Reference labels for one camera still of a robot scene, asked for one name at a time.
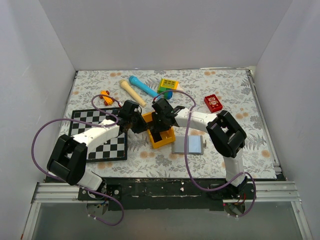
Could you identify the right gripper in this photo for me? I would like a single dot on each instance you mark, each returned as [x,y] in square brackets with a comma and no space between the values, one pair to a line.
[155,127]

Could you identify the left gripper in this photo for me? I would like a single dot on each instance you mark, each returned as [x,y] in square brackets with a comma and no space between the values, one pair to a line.
[143,126]

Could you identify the yellow toy bin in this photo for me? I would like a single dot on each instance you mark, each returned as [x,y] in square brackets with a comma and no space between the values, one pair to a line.
[169,137]

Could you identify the black card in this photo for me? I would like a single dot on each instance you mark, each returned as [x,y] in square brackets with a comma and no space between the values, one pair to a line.
[157,136]

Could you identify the grey card holder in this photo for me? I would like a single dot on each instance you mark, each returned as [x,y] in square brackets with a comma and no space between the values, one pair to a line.
[195,145]

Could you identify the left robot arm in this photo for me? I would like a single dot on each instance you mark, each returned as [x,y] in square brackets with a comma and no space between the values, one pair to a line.
[69,157]

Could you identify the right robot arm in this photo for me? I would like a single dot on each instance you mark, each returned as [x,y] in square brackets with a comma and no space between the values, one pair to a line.
[227,136]

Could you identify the orange toy car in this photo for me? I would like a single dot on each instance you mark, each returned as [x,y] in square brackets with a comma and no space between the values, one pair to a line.
[104,95]

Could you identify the colourful block house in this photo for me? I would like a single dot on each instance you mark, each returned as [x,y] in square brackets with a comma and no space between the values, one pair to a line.
[167,84]

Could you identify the black white chessboard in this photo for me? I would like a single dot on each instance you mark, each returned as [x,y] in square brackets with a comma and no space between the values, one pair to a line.
[102,144]

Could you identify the cream wooden pin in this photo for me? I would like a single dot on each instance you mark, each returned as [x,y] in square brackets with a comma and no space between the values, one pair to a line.
[125,85]

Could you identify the red owl block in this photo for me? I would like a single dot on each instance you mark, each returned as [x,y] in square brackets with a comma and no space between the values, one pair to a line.
[213,103]

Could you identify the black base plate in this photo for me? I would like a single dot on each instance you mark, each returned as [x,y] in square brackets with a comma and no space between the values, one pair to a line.
[163,194]

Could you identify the aluminium frame rail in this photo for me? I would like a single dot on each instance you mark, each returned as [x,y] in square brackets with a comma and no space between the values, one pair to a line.
[80,221]

